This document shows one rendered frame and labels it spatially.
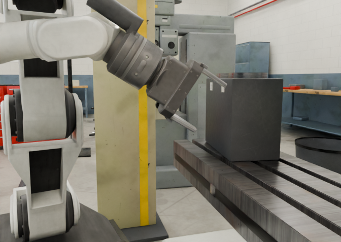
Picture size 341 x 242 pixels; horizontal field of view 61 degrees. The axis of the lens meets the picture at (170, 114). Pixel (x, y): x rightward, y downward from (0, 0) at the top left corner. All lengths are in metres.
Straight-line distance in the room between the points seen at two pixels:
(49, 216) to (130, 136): 1.18
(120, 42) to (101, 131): 1.55
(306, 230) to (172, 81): 0.31
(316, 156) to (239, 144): 1.64
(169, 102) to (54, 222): 0.60
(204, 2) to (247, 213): 9.91
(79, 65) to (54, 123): 8.50
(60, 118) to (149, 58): 0.38
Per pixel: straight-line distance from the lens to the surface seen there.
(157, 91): 0.53
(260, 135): 0.69
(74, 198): 1.03
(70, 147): 0.86
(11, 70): 9.52
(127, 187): 2.16
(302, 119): 6.58
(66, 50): 0.51
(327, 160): 2.28
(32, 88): 0.81
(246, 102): 0.66
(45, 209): 0.97
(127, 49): 0.51
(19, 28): 0.56
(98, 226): 1.19
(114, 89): 2.01
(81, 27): 0.49
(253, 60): 7.71
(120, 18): 0.52
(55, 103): 0.81
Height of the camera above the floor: 1.11
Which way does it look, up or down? 7 degrees down
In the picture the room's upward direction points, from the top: straight up
